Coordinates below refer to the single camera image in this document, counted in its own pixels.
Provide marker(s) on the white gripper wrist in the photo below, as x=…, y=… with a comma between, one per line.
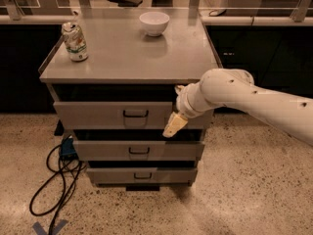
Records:
x=183, y=104

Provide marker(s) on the grey top drawer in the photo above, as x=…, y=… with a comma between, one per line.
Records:
x=113, y=115

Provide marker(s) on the grey drawer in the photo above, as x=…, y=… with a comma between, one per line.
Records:
x=141, y=175
x=138, y=150
x=113, y=115

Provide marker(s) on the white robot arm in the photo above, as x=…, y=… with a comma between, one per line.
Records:
x=235, y=89

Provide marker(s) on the grey metal drawer cabinet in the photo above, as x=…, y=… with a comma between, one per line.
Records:
x=126, y=65

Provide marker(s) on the grey middle drawer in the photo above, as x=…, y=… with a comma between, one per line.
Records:
x=138, y=150

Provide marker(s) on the grey bottom drawer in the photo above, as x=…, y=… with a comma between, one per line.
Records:
x=141, y=175

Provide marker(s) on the white ceramic bowl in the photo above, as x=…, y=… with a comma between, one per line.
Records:
x=154, y=23

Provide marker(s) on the black office chair seat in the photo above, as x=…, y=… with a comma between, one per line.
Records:
x=127, y=3

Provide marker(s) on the blue power adapter box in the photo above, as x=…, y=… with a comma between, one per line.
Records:
x=67, y=151

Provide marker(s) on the crushed white soda can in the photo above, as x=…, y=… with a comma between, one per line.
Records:
x=75, y=41

